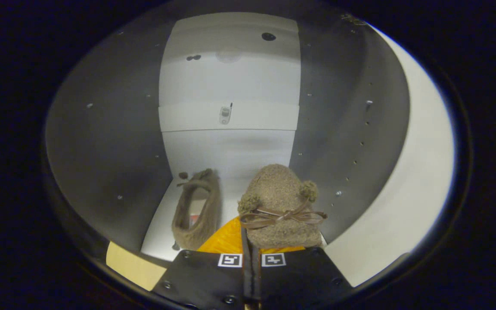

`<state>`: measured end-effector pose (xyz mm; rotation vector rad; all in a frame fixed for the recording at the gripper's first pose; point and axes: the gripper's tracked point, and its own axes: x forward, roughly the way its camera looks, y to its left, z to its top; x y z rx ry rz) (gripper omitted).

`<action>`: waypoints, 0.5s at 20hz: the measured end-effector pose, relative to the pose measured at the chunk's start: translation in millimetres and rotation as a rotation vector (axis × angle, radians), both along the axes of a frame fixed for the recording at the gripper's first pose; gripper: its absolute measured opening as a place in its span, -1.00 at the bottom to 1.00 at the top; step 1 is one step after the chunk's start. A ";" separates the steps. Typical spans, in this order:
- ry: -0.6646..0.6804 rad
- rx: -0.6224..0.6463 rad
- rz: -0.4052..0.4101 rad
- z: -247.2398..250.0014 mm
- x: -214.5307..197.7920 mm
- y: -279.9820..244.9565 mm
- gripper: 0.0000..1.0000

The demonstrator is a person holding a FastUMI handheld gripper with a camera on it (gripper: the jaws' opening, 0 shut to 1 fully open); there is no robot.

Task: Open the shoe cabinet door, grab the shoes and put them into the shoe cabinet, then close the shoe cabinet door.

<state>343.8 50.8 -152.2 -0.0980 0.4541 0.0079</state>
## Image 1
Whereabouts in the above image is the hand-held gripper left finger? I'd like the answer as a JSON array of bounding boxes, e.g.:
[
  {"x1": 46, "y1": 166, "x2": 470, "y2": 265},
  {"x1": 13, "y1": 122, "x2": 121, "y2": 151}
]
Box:
[{"x1": 151, "y1": 215, "x2": 249, "y2": 310}]

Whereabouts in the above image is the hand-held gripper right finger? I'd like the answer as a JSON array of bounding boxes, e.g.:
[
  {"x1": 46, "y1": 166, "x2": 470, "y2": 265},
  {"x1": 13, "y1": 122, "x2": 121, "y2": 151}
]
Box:
[{"x1": 248, "y1": 245, "x2": 354, "y2": 310}]

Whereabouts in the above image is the brown fuzzy shoe with bow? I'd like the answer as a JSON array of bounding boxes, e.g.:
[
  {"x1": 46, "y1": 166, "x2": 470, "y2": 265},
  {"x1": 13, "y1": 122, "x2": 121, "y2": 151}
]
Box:
[
  {"x1": 237, "y1": 163, "x2": 329, "y2": 250},
  {"x1": 171, "y1": 168, "x2": 222, "y2": 251}
]

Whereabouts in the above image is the white shoe cabinet door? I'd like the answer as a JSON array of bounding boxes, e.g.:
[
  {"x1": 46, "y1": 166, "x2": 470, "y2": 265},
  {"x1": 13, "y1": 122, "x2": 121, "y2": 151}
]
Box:
[{"x1": 325, "y1": 25, "x2": 456, "y2": 288}]

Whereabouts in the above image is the white cabinet shelf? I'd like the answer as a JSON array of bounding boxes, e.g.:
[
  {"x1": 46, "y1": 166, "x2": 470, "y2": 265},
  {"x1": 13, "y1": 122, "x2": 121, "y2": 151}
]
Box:
[{"x1": 158, "y1": 102, "x2": 300, "y2": 133}]

